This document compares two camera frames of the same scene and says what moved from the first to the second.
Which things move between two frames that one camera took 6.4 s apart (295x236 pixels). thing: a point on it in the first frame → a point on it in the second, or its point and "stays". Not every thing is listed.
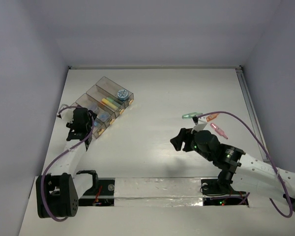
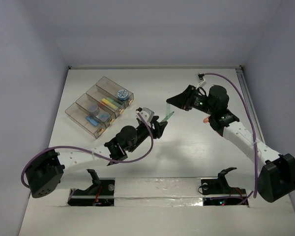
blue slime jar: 122,95 stays
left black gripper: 76,134 → 155,128
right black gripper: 185,134 → 184,100
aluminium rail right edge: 251,111 stays
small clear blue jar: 103,116 stays
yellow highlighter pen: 107,103 stays
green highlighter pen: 113,102 stays
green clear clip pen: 191,115 → 168,114
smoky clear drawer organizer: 108,99 stays
